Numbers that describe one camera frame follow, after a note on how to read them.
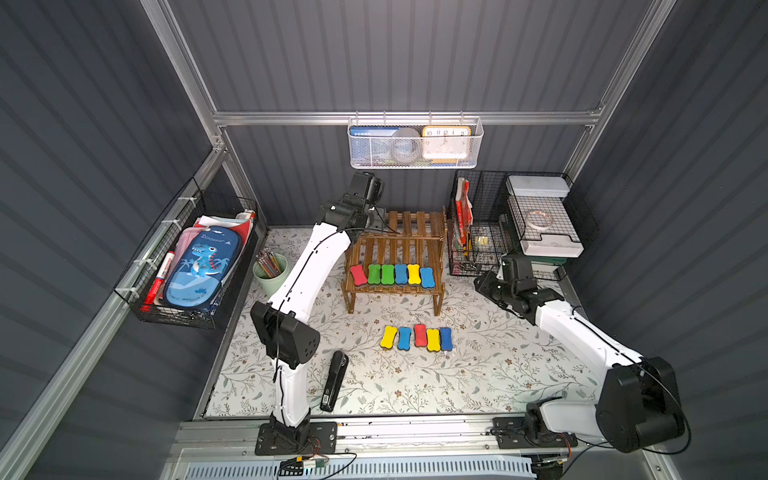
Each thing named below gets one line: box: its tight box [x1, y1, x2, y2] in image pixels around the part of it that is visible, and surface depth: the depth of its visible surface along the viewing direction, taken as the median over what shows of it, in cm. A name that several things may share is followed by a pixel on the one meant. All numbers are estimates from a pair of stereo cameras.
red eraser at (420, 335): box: [414, 324, 428, 347], surface depth 93 cm
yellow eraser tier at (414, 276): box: [407, 264, 421, 285], surface depth 88 cm
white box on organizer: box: [505, 175, 584, 258], surface depth 97 cm
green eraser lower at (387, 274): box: [381, 264, 395, 285], surface depth 86 cm
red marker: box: [140, 250, 176, 312], surface depth 66 cm
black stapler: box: [320, 350, 349, 412], surface depth 82 cm
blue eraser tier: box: [397, 326, 412, 351], surface depth 93 cm
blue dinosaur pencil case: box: [165, 226, 242, 309], surface depth 66 cm
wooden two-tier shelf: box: [342, 206, 447, 316], surface depth 88 cm
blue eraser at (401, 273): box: [395, 263, 408, 285], surface depth 88 cm
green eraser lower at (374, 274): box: [368, 264, 381, 285], surface depth 88 cm
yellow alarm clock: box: [422, 125, 472, 164], surface depth 91 cm
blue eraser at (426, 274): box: [420, 267, 435, 288], surface depth 88 cm
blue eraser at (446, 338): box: [440, 327, 453, 351], surface depth 91 cm
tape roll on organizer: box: [526, 211, 553, 230], surface depth 97 cm
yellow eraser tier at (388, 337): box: [380, 325, 398, 349], surface depth 91 cm
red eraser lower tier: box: [350, 264, 368, 286], surface depth 88 cm
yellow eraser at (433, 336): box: [427, 328, 441, 352], surface depth 91 cm
